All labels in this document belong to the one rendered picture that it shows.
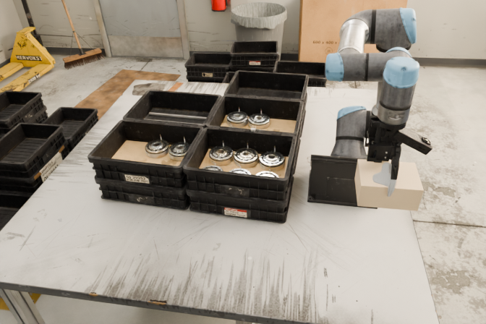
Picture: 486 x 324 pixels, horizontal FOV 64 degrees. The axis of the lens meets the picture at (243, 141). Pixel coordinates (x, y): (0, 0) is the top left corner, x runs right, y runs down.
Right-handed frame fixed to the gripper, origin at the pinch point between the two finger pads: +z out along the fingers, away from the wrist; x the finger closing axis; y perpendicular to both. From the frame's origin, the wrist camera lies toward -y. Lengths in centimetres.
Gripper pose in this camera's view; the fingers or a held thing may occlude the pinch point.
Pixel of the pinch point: (388, 179)
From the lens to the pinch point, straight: 118.4
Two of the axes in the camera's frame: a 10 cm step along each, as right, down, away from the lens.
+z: 0.4, 8.2, 5.6
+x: -1.6, 5.6, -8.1
